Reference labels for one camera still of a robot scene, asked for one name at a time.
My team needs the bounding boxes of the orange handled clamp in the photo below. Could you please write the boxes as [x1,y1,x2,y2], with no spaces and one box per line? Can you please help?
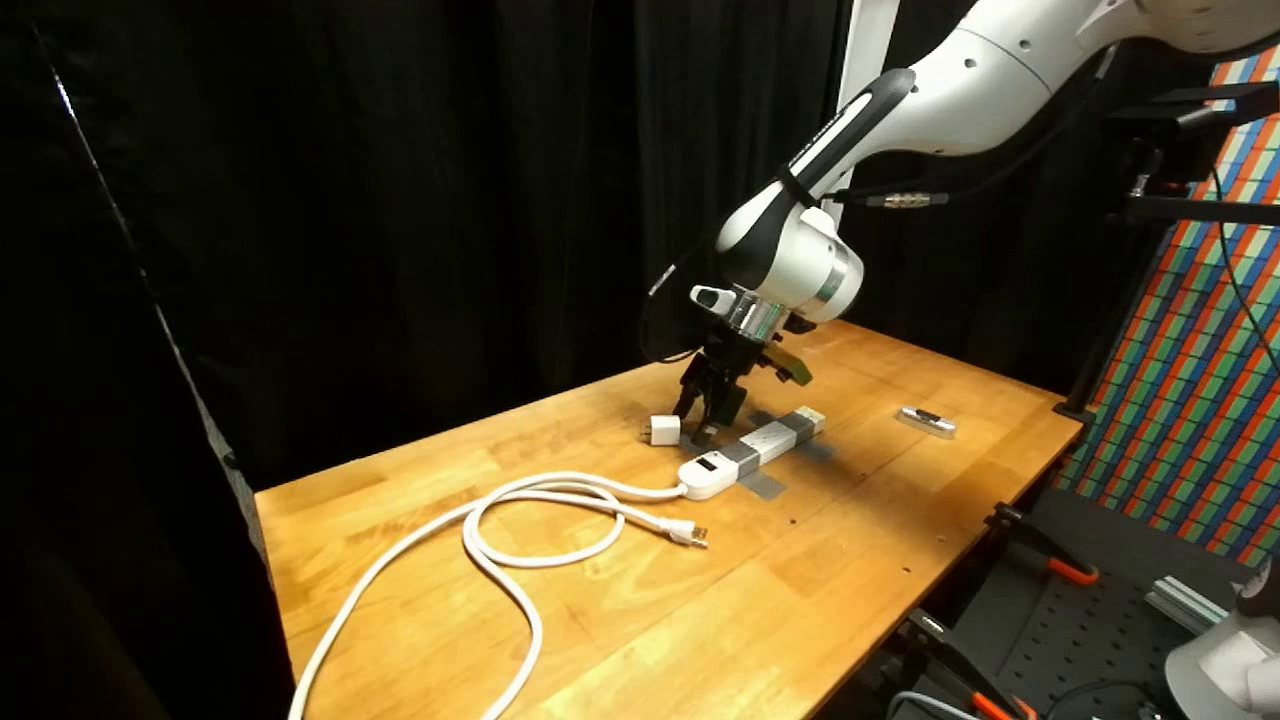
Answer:
[989,500,1110,594]
[915,610,1042,720]

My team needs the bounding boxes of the black curtain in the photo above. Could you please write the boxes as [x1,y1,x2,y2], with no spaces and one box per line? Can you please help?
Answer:
[0,0,1168,500]

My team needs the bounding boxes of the white power strip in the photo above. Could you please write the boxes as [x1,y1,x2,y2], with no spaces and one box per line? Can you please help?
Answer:
[674,405,831,509]

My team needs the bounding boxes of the grey duct tape strip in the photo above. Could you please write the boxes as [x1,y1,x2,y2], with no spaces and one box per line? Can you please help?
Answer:
[775,410,829,457]
[721,439,793,509]

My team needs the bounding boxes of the grey perforated side table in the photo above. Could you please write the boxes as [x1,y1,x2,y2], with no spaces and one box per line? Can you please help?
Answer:
[875,484,1280,720]

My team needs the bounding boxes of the colourful checkered board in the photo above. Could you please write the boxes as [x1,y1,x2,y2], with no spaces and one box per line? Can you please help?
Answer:
[1052,38,1280,576]

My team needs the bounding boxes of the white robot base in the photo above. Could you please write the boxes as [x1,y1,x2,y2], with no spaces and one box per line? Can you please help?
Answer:
[1161,610,1280,720]

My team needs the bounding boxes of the black camera stand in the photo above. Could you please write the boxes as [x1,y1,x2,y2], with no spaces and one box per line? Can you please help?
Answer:
[1100,77,1280,231]

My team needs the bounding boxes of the small silver black object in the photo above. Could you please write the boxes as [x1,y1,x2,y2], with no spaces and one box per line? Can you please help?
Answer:
[898,402,965,439]

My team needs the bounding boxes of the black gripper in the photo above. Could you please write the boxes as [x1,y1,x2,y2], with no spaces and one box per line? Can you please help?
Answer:
[674,329,789,445]

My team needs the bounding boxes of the white power strip cord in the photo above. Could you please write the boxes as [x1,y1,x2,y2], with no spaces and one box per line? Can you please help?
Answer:
[284,464,711,720]

